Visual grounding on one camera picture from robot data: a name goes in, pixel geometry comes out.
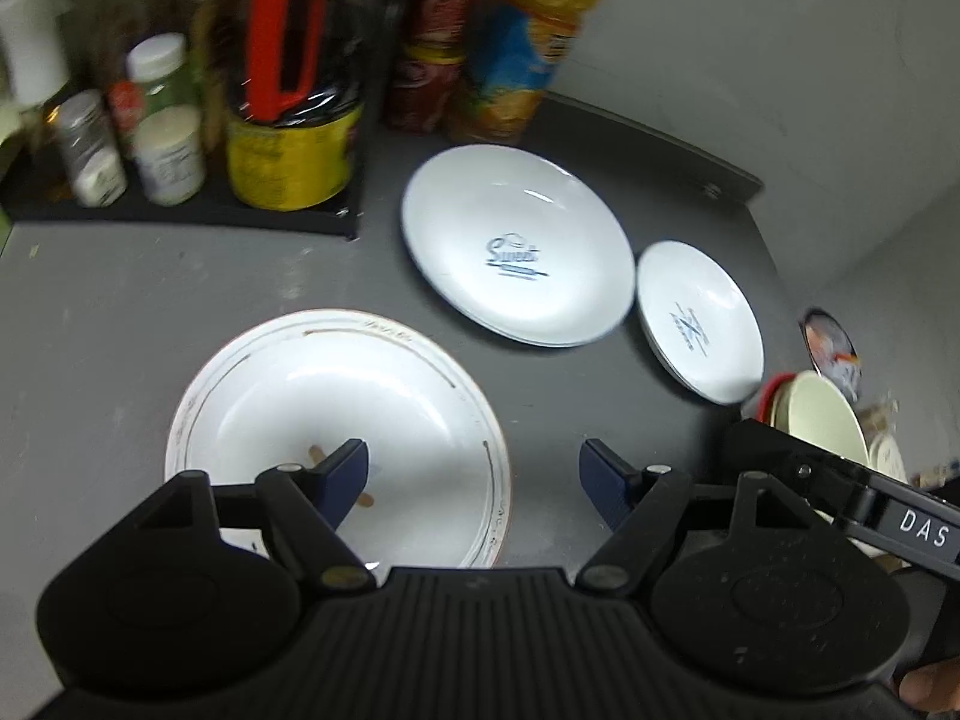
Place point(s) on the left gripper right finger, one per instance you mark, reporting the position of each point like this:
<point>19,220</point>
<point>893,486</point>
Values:
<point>643,508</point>

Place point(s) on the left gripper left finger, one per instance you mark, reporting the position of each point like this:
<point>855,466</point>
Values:
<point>304,508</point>

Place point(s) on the gold rimmed white plate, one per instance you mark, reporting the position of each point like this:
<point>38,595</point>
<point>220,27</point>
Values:
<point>293,389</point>

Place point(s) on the large white bowl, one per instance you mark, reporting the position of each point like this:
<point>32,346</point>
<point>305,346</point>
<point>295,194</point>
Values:
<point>811,408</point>

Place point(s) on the small white plate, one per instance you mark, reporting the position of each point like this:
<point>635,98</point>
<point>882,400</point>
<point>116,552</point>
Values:
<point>699,323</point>

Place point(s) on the large white sweet plate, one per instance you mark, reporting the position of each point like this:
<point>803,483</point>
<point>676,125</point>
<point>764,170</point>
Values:
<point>518,245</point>

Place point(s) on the person right hand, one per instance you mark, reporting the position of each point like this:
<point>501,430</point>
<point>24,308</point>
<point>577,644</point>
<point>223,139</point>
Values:
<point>933,689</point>

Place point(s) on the white bowl yellow outside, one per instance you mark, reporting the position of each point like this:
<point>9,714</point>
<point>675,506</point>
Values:
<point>885,456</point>

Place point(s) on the red bowl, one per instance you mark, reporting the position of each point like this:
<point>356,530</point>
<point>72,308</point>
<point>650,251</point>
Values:
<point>768,395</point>

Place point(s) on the white lid spice jar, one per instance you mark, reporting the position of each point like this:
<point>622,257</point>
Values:
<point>169,155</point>

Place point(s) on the clear salt shaker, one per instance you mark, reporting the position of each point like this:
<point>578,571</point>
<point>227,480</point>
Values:
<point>93,162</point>

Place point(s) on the green spice bottle white cap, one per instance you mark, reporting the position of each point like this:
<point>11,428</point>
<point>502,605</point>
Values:
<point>159,67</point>

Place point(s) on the red snack can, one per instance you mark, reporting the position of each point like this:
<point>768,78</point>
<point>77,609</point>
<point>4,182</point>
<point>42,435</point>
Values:
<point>433,35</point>

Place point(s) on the orange juice bottle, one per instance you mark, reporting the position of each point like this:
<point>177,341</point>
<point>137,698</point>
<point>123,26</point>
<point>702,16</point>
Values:
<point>520,46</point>

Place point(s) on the white top oil bottle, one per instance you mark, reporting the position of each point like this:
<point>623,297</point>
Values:
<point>36,60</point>

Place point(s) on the soy sauce jug red handle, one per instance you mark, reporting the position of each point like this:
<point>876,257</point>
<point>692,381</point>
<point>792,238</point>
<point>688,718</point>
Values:
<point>297,103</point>

